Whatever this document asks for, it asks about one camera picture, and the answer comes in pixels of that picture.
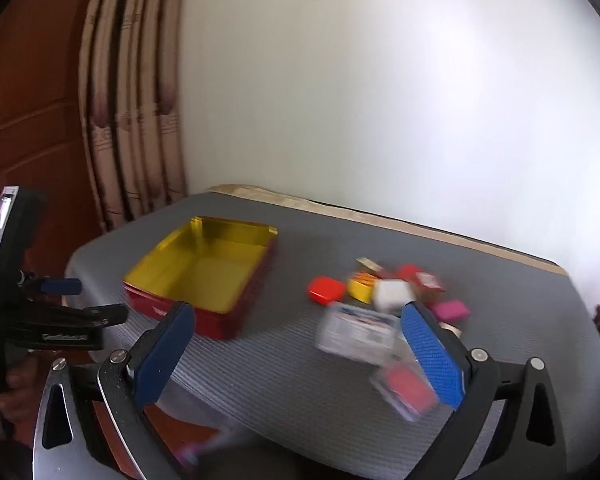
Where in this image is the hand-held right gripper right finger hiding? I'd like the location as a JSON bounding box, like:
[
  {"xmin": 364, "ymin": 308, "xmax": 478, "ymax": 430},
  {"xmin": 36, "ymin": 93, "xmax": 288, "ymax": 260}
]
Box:
[{"xmin": 401, "ymin": 301, "xmax": 567, "ymax": 480}]

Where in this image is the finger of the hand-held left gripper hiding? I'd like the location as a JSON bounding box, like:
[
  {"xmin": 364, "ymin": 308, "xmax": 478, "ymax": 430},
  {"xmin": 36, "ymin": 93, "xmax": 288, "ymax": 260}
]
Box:
[
  {"xmin": 17, "ymin": 270, "xmax": 83, "ymax": 301},
  {"xmin": 30, "ymin": 304, "xmax": 129, "ymax": 331}
]

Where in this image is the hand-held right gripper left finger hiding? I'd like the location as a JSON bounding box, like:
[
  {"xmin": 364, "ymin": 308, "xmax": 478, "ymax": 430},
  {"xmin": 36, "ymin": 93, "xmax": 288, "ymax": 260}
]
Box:
[{"xmin": 32, "ymin": 301, "xmax": 197, "ymax": 480}]

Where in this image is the clear box with pink contents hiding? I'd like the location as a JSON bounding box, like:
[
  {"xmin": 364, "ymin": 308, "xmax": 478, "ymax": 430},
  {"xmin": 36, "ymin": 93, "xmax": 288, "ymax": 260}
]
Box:
[{"xmin": 370, "ymin": 362, "xmax": 440, "ymax": 422}]

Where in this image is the white power adapter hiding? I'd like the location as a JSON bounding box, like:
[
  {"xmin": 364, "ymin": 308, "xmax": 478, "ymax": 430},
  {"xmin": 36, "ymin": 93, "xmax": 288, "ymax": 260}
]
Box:
[{"xmin": 372, "ymin": 279, "xmax": 417, "ymax": 315}]

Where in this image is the red labelled box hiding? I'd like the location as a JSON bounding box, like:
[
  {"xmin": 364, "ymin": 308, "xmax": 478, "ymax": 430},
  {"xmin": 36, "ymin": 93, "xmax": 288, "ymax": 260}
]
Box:
[{"xmin": 397, "ymin": 264, "xmax": 446, "ymax": 293}]

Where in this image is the clear labelled plastic box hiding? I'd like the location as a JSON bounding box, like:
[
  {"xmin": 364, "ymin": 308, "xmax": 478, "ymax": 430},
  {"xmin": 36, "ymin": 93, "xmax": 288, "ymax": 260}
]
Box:
[{"xmin": 314, "ymin": 302, "xmax": 403, "ymax": 361}]

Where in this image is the red tin box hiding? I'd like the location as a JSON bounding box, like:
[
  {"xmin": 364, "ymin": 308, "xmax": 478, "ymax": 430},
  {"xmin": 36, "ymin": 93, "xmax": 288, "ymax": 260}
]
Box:
[{"xmin": 122, "ymin": 216, "xmax": 280, "ymax": 342}]

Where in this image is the yellow striped box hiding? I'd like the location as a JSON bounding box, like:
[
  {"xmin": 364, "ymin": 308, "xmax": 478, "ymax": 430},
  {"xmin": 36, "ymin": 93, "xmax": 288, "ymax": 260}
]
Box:
[{"xmin": 347, "ymin": 271, "xmax": 381, "ymax": 305}]

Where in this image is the small beige cardboard box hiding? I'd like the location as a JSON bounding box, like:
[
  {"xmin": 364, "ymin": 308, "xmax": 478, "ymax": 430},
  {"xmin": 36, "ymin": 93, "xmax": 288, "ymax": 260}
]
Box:
[{"xmin": 356, "ymin": 257, "xmax": 393, "ymax": 278}]

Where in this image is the red plastic box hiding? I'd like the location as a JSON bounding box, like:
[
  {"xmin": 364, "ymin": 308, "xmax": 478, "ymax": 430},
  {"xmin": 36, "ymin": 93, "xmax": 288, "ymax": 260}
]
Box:
[{"xmin": 307, "ymin": 276, "xmax": 347, "ymax": 306}]

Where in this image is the person's left hand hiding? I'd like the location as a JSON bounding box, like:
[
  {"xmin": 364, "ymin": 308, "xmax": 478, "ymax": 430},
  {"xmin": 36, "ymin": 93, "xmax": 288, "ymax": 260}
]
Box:
[{"xmin": 0, "ymin": 352, "xmax": 48, "ymax": 428}]

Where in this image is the brown wooden door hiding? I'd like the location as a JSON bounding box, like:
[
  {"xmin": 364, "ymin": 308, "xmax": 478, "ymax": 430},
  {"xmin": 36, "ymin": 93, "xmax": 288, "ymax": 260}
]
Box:
[{"xmin": 0, "ymin": 0, "xmax": 106, "ymax": 311}]

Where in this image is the beige leaf-print curtain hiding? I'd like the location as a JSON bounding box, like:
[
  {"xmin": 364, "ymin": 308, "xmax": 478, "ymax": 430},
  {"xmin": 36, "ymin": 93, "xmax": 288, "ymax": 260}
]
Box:
[{"xmin": 77, "ymin": 0, "xmax": 188, "ymax": 233}]

